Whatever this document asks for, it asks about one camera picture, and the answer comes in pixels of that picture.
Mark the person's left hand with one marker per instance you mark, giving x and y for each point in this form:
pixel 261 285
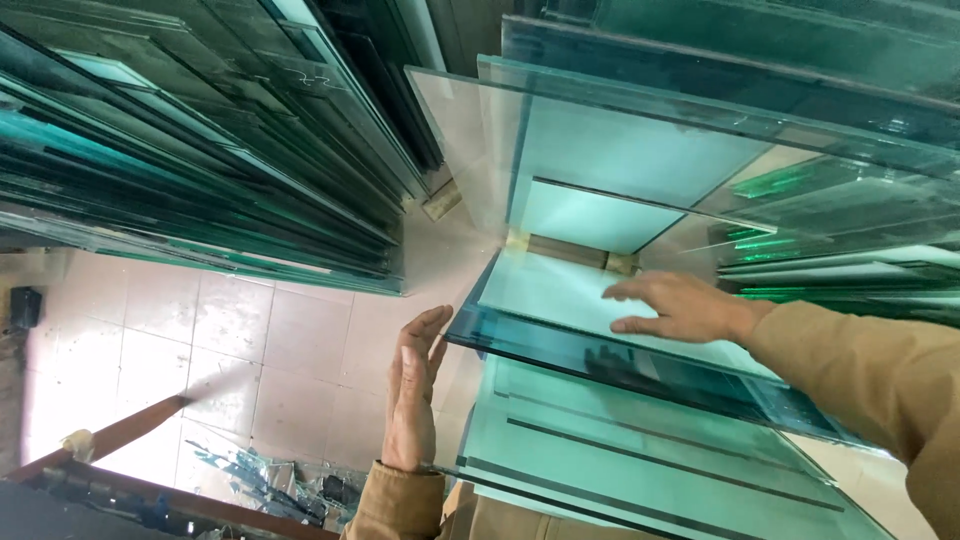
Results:
pixel 409 420

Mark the person's right hand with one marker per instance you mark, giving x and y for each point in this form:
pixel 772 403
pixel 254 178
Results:
pixel 697 311

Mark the person's left fingers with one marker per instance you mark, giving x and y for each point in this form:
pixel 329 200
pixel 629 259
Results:
pixel 420 337

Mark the thick green-edged glass sheet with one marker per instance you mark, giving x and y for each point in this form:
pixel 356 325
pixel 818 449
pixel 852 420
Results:
pixel 555 300

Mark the long wooden support block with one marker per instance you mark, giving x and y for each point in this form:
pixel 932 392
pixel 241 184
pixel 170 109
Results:
pixel 574 250

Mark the large clear glass pane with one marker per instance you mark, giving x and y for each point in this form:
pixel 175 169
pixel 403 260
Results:
pixel 480 150

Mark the heap of broken glass shards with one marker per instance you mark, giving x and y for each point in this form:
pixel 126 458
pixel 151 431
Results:
pixel 277 487

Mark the pile of flat glass sheets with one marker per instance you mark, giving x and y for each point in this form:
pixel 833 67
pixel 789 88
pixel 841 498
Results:
pixel 637 480

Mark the rack of leaning glass sheets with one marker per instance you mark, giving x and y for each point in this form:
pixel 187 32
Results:
pixel 187 135

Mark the brown wooden beam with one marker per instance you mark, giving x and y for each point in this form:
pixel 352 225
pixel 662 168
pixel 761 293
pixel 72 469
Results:
pixel 120 433

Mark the small black box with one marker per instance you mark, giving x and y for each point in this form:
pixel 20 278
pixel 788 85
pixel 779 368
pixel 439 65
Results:
pixel 25 307

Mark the stack of tinted glass sheets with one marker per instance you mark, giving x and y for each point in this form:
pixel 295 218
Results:
pixel 825 75

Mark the dark wooden work frame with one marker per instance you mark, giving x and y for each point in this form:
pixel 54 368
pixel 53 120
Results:
pixel 90 502

